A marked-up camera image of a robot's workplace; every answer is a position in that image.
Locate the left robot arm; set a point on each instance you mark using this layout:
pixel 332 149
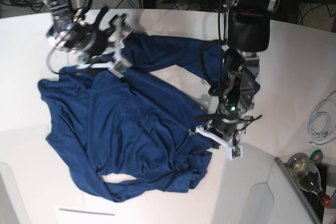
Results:
pixel 246 32

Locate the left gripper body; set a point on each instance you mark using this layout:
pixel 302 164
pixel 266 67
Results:
pixel 224 126

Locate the dark blue t-shirt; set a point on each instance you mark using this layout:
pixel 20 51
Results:
pixel 121 137

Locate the clear glass bottle red cap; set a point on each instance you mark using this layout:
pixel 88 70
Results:
pixel 307 177

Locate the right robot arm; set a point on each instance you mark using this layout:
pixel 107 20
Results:
pixel 71 33

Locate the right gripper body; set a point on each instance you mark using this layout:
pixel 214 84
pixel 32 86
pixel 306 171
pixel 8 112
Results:
pixel 95 41

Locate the green tape roll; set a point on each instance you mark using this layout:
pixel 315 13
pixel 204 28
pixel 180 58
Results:
pixel 317 156

